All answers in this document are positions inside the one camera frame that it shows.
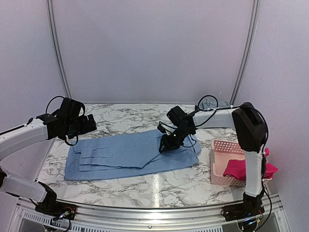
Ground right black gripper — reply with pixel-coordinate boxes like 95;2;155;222
159;126;192;152

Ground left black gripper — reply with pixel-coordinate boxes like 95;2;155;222
65;114;97;139

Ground light blue shirt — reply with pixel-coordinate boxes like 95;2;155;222
64;130;201;181

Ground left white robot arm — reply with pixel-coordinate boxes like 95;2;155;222
0;114;97;215

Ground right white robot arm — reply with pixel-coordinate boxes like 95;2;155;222
157;102;268;217

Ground pink plastic laundry basket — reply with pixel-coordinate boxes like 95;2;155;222
211;140;263;195

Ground folded blue jeans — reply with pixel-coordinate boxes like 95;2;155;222
197;95;230;110

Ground magenta red garment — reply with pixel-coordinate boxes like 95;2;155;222
222;153;279;182

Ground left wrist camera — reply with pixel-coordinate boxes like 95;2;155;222
56;98;85;122

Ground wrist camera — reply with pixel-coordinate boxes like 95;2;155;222
56;98;85;122
157;106;187;134

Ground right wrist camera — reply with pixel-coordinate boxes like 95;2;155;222
157;106;187;134

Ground left aluminium frame post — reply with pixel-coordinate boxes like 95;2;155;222
46;0;72;98

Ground aluminium frame post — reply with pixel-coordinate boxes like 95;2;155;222
229;0;260;105
46;0;72;98

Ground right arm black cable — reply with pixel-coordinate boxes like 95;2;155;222
181;95;270;155

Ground aluminium table front rail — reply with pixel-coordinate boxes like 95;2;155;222
8;195;291;232

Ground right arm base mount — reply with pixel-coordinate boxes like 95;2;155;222
221;203;265;221

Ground right aluminium frame post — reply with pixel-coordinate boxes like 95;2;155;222
229;0;260;105

